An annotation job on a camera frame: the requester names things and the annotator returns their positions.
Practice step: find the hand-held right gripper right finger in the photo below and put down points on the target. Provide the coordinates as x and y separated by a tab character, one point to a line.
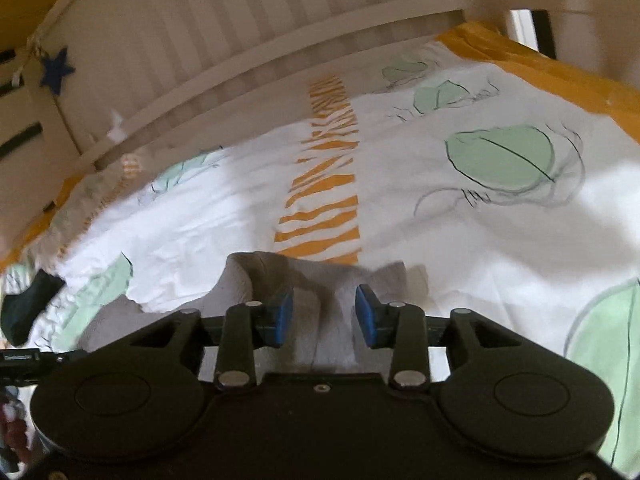
365	316

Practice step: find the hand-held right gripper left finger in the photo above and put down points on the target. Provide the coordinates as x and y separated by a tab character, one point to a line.
284	316

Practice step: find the grey hooded knit sweater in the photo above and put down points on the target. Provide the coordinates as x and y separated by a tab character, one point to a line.
330	340

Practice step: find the white leaf-print duvet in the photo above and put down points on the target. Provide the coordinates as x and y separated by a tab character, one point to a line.
450	200

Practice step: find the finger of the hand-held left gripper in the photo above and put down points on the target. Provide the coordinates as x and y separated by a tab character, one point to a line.
30	361

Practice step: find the blue star decoration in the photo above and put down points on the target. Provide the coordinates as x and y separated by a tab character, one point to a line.
56	71

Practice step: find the wooden bed frame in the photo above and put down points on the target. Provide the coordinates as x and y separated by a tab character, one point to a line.
225	35

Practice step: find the black folded garment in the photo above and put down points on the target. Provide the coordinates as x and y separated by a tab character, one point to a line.
27	307

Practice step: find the person's red garment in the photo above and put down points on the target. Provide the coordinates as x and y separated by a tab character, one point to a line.
11	430

